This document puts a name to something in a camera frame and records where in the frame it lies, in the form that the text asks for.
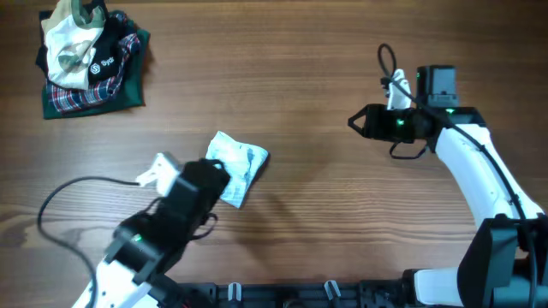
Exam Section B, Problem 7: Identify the light blue striped garment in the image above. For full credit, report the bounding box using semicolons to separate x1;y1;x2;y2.
205;131;269;209

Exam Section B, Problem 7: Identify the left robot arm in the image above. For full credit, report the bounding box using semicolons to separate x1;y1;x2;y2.
75;158;230;307

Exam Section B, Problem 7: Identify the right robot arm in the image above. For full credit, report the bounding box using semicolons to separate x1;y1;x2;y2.
348;65;547;307

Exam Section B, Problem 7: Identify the green folded cloth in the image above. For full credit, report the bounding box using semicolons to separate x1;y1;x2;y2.
42;29;150;120

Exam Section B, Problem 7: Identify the black garment white logo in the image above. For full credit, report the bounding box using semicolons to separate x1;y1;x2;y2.
39;1;126;88

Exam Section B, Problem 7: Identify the red plaid shirt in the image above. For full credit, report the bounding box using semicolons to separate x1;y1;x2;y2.
41;6;141;114

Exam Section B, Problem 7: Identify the cream camouflage garment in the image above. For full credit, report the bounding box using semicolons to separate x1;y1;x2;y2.
41;0;106;90

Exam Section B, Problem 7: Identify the black right camera cable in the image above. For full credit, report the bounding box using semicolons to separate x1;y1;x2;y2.
377;43;539;308

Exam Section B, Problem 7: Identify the black camera cable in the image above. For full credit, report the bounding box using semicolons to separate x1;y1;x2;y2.
377;43;539;308
36;176;140;308

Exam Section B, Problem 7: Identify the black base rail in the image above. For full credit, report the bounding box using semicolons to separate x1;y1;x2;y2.
148;275;427;308

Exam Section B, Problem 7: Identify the black left camera cable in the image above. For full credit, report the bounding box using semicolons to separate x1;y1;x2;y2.
36;176;140;308

